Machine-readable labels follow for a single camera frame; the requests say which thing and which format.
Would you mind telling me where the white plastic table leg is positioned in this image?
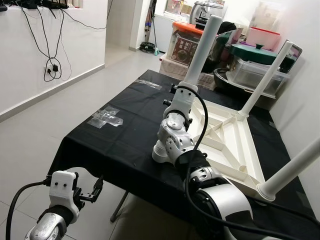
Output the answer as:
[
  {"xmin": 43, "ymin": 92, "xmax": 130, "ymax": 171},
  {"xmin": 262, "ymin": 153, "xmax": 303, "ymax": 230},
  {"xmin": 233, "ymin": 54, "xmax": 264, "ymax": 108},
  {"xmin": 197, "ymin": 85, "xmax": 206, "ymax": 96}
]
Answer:
[
  {"xmin": 257, "ymin": 137, "xmax": 320, "ymax": 202},
  {"xmin": 237, "ymin": 41, "xmax": 296, "ymax": 121},
  {"xmin": 151, "ymin": 15, "xmax": 223, "ymax": 165}
]

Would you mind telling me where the clear plastic bag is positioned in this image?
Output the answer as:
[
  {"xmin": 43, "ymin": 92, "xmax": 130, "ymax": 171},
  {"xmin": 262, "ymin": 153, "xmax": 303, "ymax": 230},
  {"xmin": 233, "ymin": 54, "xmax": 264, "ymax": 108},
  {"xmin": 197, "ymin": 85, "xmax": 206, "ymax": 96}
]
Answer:
[
  {"xmin": 90, "ymin": 106, "xmax": 123, "ymax": 128},
  {"xmin": 135, "ymin": 79, "xmax": 163, "ymax": 90}
]

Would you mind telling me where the beige cloth covered bench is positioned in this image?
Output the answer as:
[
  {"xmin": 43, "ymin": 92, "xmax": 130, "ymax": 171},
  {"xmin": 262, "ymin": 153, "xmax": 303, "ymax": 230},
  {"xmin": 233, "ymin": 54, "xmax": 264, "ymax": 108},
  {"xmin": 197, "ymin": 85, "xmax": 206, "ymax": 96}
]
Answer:
[{"xmin": 160, "ymin": 52, "xmax": 218, "ymax": 91}]

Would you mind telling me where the black tablecloth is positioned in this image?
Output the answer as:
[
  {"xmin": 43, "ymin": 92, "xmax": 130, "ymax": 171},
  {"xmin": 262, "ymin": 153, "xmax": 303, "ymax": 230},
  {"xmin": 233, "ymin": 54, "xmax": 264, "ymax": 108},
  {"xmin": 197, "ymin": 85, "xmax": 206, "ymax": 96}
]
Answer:
[{"xmin": 47, "ymin": 70, "xmax": 320, "ymax": 240}]

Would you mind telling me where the red printed carton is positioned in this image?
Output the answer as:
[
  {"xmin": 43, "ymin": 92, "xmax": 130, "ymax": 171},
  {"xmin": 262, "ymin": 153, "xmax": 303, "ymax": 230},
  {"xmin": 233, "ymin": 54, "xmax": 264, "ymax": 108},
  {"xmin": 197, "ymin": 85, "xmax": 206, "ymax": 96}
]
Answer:
[{"xmin": 172, "ymin": 37, "xmax": 193, "ymax": 62}]

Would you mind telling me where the black round wok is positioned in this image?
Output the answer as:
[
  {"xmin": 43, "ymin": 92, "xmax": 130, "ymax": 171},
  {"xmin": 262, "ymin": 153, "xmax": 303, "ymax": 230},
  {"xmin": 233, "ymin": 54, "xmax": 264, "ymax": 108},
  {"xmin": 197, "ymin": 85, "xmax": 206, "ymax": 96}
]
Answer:
[{"xmin": 214, "ymin": 67, "xmax": 276, "ymax": 98}]

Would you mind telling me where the white chest freezer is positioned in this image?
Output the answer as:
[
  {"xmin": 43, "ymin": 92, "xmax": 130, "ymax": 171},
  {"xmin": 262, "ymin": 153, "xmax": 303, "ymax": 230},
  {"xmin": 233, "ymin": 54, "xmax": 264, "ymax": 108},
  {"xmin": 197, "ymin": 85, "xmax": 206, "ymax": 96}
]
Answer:
[{"xmin": 152, "ymin": 15, "xmax": 173, "ymax": 51}]

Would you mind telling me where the clear plastic container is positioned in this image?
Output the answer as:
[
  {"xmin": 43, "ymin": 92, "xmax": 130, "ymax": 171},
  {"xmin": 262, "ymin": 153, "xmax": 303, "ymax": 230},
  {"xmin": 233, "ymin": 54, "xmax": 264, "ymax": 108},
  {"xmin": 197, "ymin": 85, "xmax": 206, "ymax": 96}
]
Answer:
[{"xmin": 227, "ymin": 59, "xmax": 291, "ymax": 97}]

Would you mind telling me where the black cloth bundle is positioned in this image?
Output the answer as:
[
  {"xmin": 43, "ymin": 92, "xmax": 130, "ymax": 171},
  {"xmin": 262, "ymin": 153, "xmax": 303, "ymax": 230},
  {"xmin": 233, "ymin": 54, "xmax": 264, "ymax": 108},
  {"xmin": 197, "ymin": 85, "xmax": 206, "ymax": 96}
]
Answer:
[{"xmin": 217, "ymin": 21, "xmax": 237, "ymax": 35}]

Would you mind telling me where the black kitchen appliance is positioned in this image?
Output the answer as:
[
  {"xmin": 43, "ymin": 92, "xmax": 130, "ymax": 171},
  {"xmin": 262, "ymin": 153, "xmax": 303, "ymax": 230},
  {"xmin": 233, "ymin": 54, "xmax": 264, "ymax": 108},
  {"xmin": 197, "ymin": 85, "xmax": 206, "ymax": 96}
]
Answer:
[{"xmin": 192, "ymin": 1, "xmax": 226, "ymax": 28}]

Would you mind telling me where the green pot lid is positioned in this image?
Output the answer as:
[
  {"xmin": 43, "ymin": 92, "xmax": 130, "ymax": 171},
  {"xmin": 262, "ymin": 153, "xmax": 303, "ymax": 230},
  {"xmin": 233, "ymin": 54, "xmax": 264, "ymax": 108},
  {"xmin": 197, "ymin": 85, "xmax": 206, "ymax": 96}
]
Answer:
[{"xmin": 230, "ymin": 42, "xmax": 283, "ymax": 65}]

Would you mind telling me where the pink plastic tub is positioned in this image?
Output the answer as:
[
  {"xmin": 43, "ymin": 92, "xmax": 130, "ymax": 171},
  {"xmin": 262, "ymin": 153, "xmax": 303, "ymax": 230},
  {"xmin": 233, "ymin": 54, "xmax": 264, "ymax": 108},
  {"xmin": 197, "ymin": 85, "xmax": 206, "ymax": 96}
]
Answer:
[{"xmin": 246, "ymin": 26, "xmax": 282, "ymax": 50}]

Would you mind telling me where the black antenna router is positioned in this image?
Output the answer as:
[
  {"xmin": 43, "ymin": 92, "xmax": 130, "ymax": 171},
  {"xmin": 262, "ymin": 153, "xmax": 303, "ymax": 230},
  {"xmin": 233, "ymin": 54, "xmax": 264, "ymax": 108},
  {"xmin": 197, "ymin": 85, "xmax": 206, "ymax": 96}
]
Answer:
[{"xmin": 40, "ymin": 0, "xmax": 68, "ymax": 10}]

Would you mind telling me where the black set-top box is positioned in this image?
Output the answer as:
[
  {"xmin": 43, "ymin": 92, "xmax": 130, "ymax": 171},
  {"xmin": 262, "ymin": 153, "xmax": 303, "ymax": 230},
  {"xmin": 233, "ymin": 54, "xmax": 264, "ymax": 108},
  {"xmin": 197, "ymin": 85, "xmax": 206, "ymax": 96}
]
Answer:
[{"xmin": 20, "ymin": 0, "xmax": 41, "ymax": 8}]

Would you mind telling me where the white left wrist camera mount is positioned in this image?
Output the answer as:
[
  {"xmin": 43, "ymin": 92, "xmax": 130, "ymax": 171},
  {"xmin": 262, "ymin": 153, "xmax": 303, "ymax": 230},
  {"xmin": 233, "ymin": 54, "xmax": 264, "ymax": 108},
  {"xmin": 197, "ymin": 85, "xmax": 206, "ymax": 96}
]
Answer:
[{"xmin": 49, "ymin": 171, "xmax": 78, "ymax": 208}]

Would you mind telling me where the dark metal folding table frame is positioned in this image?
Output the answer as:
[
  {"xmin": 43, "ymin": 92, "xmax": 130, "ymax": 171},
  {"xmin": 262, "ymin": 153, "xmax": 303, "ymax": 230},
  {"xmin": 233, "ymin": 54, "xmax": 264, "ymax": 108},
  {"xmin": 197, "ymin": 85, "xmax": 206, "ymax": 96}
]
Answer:
[{"xmin": 110, "ymin": 190, "xmax": 128, "ymax": 223}]

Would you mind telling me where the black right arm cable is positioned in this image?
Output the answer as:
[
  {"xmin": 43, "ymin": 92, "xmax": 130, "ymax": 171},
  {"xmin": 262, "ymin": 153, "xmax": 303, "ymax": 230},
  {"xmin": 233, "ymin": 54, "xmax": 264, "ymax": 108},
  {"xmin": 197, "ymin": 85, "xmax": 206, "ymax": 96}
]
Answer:
[{"xmin": 177, "ymin": 85, "xmax": 320, "ymax": 240}]

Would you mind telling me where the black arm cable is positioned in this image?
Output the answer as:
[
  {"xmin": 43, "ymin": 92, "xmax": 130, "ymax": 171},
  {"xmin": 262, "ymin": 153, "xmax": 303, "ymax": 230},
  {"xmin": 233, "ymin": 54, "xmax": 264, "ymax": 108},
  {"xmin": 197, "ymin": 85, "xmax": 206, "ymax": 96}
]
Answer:
[
  {"xmin": 5, "ymin": 177, "xmax": 53, "ymax": 240},
  {"xmin": 177, "ymin": 85, "xmax": 320, "ymax": 240}
]

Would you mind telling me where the black coiled hose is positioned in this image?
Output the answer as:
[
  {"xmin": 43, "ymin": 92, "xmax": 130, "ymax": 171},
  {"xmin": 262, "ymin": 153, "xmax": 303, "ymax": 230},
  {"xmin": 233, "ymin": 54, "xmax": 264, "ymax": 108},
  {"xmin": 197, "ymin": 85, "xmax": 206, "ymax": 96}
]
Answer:
[{"xmin": 140, "ymin": 41, "xmax": 158, "ymax": 53}]

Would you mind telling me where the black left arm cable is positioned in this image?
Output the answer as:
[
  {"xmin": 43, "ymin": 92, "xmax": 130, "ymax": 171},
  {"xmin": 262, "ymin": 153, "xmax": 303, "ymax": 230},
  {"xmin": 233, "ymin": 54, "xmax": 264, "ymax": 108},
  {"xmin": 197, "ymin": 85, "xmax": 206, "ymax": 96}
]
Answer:
[{"xmin": 5, "ymin": 177, "xmax": 53, "ymax": 240}]

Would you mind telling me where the thin grey wall cable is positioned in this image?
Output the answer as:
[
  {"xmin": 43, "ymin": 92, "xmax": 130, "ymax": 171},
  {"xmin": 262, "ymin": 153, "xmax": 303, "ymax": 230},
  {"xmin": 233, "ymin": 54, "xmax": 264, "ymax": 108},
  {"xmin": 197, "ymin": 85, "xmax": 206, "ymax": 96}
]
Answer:
[{"xmin": 62, "ymin": 0, "xmax": 113, "ymax": 30}]

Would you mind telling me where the black wall cable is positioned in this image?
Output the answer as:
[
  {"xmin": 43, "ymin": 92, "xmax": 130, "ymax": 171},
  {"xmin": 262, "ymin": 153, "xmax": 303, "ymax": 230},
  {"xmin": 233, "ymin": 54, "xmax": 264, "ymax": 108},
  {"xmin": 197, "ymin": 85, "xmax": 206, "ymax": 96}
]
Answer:
[{"xmin": 17, "ymin": 7, "xmax": 66, "ymax": 82}]

